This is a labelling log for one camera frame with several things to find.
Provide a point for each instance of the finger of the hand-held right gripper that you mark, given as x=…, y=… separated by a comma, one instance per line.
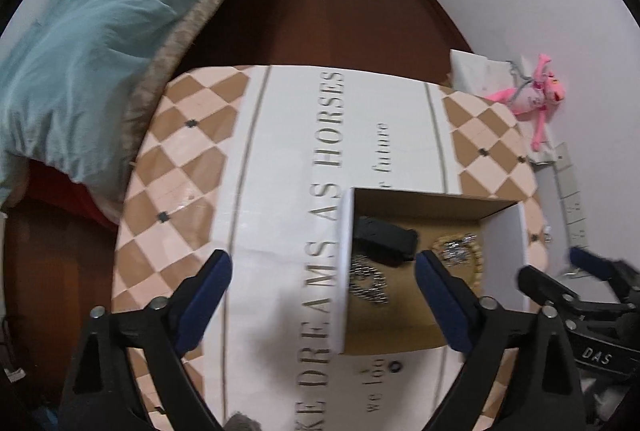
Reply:
x=592, y=261
x=545, y=291

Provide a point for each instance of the white power strip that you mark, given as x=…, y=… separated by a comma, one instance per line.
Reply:
x=572, y=196

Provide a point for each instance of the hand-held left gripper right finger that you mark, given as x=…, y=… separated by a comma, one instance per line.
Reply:
x=445, y=301

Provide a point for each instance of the light blue duvet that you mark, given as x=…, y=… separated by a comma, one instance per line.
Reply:
x=90, y=36

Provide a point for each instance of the black smart watch band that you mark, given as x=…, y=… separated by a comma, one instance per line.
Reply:
x=385, y=238

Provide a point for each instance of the checkered printed tablecloth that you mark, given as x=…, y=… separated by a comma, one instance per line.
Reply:
x=280, y=151

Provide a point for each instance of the pink plush toy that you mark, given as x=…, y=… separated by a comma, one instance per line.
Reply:
x=532, y=98

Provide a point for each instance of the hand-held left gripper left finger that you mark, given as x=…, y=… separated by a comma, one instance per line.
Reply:
x=202, y=306

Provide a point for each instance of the cardboard box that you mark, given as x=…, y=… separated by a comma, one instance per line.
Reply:
x=400, y=326

